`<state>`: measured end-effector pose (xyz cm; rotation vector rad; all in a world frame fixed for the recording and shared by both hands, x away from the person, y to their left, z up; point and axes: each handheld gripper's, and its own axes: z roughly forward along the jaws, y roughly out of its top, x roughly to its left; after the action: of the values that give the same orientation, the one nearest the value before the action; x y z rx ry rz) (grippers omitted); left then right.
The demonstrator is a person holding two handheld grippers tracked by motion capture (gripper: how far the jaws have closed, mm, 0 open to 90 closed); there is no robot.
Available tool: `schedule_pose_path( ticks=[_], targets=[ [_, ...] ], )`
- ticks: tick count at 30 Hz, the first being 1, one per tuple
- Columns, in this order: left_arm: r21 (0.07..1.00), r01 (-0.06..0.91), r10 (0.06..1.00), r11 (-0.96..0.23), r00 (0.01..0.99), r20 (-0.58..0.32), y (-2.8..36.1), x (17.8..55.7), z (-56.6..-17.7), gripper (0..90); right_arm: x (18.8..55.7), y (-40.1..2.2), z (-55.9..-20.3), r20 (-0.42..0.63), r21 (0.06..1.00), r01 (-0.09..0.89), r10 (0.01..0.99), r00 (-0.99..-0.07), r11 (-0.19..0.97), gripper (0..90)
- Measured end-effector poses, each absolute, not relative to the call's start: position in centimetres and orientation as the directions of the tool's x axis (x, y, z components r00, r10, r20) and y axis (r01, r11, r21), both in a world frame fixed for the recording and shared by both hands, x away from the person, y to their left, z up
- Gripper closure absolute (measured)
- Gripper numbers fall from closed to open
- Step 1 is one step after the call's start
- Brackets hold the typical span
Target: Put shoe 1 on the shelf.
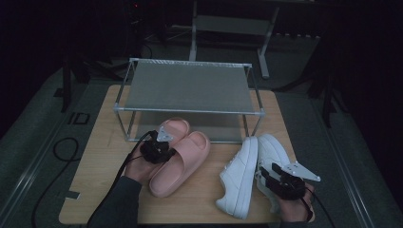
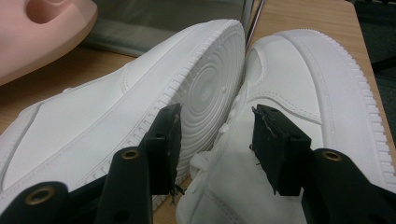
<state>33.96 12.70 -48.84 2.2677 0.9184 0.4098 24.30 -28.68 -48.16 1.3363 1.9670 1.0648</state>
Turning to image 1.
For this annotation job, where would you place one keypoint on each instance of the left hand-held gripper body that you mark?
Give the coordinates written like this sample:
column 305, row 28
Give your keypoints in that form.
column 155, row 152

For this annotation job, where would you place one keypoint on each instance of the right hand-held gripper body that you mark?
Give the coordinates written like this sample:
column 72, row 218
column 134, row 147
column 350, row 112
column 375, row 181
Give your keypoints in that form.
column 290, row 188

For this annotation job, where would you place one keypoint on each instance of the white sneaker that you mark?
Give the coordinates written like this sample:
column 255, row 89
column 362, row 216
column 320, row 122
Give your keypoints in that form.
column 272, row 152
column 237, row 180

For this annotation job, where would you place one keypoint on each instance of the pink slipper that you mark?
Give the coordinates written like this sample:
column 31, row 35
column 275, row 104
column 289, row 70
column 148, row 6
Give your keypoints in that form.
column 177, row 126
column 187, row 158

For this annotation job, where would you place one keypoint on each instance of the grey metal shoe rack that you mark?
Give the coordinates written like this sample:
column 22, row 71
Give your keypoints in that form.
column 190, row 85

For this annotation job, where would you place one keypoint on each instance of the person's right hand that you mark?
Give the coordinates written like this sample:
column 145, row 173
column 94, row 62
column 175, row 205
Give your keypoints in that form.
column 294, row 210

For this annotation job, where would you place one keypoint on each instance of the person's left hand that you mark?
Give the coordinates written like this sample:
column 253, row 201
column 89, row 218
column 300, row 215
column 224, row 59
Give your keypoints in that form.
column 136, row 169

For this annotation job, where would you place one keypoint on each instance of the black stand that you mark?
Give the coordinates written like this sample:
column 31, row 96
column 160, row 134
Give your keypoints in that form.
column 328, row 101
column 66, row 88

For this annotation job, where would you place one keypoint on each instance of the white metal stand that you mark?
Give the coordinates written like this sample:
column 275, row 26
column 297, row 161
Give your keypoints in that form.
column 234, row 25

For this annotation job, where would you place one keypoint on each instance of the grey floor rail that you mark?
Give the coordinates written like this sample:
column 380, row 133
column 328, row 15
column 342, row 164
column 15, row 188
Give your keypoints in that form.
column 28, row 177
column 345, row 171

